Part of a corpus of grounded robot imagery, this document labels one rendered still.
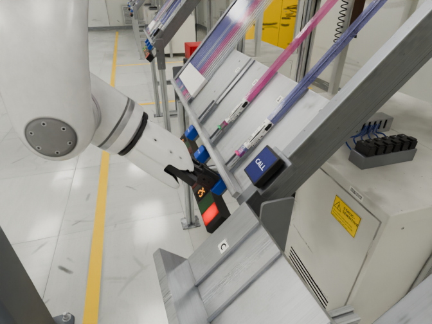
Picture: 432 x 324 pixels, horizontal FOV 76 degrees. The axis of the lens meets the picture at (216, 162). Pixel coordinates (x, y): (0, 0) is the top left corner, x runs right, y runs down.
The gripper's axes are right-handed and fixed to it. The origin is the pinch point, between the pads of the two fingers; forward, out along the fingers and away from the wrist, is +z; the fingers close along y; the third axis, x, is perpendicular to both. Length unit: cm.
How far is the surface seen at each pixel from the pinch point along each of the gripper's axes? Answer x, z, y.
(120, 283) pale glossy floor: -71, 28, -36
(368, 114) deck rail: 24.5, 6.7, 10.0
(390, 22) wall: 138, 144, -165
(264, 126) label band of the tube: 13.5, 1.6, 0.5
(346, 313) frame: -8, 51, 12
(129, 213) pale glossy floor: -68, 31, -78
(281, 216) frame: 6.0, 4.3, 14.4
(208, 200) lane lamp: -3.6, 3.7, 0.4
